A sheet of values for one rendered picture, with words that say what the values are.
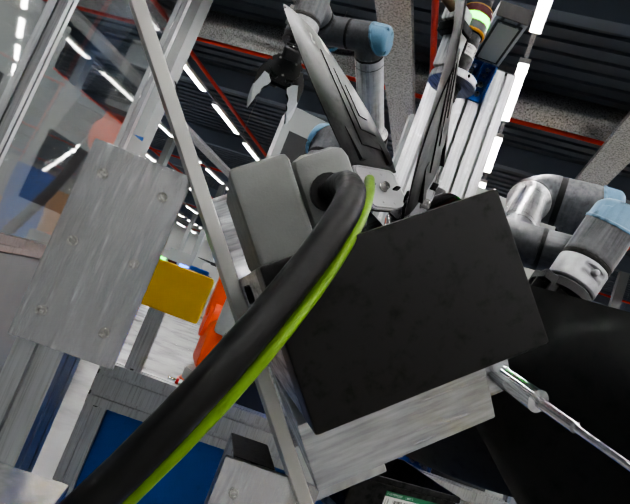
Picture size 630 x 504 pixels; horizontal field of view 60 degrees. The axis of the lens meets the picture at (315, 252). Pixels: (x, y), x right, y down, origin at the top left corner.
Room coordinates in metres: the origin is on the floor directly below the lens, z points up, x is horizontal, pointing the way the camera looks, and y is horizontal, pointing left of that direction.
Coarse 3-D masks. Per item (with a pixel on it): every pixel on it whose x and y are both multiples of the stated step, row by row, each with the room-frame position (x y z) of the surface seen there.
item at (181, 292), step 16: (160, 272) 1.02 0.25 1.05; (176, 272) 1.02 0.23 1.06; (192, 272) 1.03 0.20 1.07; (160, 288) 1.02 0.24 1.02; (176, 288) 1.02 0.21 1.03; (192, 288) 1.03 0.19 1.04; (208, 288) 1.03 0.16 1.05; (144, 304) 1.02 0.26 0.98; (160, 304) 1.02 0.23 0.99; (176, 304) 1.03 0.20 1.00; (192, 304) 1.03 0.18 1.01; (192, 320) 1.03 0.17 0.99
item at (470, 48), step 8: (472, 32) 0.74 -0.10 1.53; (472, 40) 0.74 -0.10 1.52; (480, 40) 0.75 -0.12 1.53; (464, 48) 0.74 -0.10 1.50; (472, 48) 0.74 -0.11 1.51; (464, 56) 0.74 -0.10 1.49; (472, 56) 0.74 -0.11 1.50; (464, 64) 0.74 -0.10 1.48; (456, 88) 0.74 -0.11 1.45; (456, 96) 0.75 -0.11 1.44
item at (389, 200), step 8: (352, 168) 0.66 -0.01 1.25; (360, 168) 0.67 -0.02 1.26; (368, 168) 0.68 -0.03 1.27; (376, 168) 0.69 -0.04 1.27; (360, 176) 0.66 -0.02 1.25; (376, 176) 0.68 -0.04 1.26; (384, 176) 0.70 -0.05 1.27; (392, 176) 0.71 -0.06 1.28; (376, 184) 0.67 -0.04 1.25; (392, 184) 0.70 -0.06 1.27; (376, 192) 0.67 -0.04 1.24; (384, 192) 0.68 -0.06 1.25; (392, 192) 0.69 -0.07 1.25; (400, 192) 0.71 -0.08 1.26; (376, 200) 0.66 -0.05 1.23; (384, 200) 0.67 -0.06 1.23; (392, 200) 0.68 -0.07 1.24; (400, 200) 0.70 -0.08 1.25; (376, 208) 0.65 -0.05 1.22; (384, 208) 0.66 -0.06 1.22; (392, 208) 0.67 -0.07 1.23
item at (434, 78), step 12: (444, 12) 0.73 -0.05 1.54; (468, 12) 0.72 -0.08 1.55; (444, 24) 0.73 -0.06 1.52; (468, 24) 0.72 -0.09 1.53; (444, 36) 0.74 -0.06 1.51; (468, 36) 0.72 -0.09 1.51; (444, 48) 0.73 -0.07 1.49; (444, 60) 0.73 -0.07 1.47; (432, 72) 0.74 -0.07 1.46; (468, 72) 0.72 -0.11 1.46; (432, 84) 0.77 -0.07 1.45; (468, 84) 0.73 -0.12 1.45; (468, 96) 0.77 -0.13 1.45
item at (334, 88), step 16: (288, 16) 0.65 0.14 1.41; (304, 32) 0.68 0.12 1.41; (304, 48) 0.66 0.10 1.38; (320, 48) 0.71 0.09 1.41; (304, 64) 0.65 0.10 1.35; (320, 64) 0.68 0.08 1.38; (336, 64) 0.75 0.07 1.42; (320, 80) 0.66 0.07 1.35; (336, 80) 0.70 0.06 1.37; (320, 96) 0.65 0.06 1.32; (336, 96) 0.68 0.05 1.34; (352, 96) 0.72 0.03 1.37; (336, 112) 0.67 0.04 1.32; (352, 112) 0.70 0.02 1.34; (368, 112) 0.78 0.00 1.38; (336, 128) 0.65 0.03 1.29; (352, 128) 0.68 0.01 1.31; (368, 128) 0.71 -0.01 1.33; (352, 144) 0.66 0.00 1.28; (368, 144) 0.69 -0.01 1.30; (384, 144) 0.74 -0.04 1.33; (352, 160) 0.65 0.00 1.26; (368, 160) 0.67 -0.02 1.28; (384, 160) 0.71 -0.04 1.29
